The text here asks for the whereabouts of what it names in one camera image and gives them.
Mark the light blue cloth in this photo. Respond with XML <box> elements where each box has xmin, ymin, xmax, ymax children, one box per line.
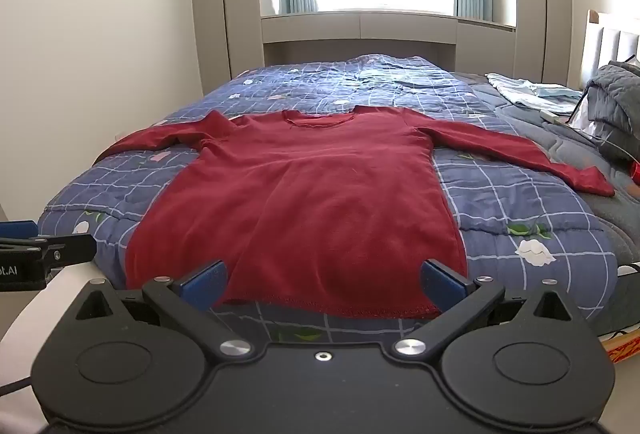
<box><xmin>486</xmin><ymin>72</ymin><xmax>584</xmax><ymax>115</ymax></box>

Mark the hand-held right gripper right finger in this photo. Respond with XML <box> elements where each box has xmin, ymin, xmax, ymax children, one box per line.
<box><xmin>392</xmin><ymin>259</ymin><xmax>573</xmax><ymax>360</ymax></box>

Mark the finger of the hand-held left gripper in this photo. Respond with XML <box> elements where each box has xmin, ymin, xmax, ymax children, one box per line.
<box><xmin>0</xmin><ymin>220</ymin><xmax>97</xmax><ymax>275</ymax></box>

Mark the beige wardrobe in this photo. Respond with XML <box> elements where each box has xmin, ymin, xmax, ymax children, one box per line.
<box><xmin>189</xmin><ymin>0</ymin><xmax>266</xmax><ymax>100</ymax></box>
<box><xmin>512</xmin><ymin>0</ymin><xmax>592</xmax><ymax>90</ymax></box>

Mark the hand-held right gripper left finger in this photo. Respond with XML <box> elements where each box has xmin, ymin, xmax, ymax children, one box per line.
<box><xmin>74</xmin><ymin>259</ymin><xmax>253</xmax><ymax>362</ymax></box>

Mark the thin black charger cable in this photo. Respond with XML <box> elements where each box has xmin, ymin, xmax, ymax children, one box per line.
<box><xmin>559</xmin><ymin>88</ymin><xmax>591</xmax><ymax>127</ymax></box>

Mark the orange printed cardboard box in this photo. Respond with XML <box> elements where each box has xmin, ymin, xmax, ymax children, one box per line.
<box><xmin>600</xmin><ymin>326</ymin><xmax>640</xmax><ymax>366</ymax></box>

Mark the beige window cabinet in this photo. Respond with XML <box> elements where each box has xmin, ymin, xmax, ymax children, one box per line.
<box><xmin>260</xmin><ymin>8</ymin><xmax>518</xmax><ymax>75</ymax></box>

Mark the grey fleecy blanket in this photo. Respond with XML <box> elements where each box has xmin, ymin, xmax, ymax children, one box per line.
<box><xmin>582</xmin><ymin>61</ymin><xmax>640</xmax><ymax>161</ymax></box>

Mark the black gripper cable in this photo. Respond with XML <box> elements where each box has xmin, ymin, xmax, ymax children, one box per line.
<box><xmin>0</xmin><ymin>379</ymin><xmax>33</xmax><ymax>396</ymax></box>

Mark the beige padded headboard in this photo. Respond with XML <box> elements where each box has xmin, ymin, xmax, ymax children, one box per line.
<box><xmin>581</xmin><ymin>8</ymin><xmax>640</xmax><ymax>87</ymax></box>

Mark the red long-sleeved sweater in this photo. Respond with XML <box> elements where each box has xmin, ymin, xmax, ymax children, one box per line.
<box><xmin>95</xmin><ymin>108</ymin><xmax>616</xmax><ymax>319</ymax></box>

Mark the blue checked flower quilt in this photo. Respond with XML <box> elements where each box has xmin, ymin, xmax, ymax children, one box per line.
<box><xmin>37</xmin><ymin>55</ymin><xmax>618</xmax><ymax>355</ymax></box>

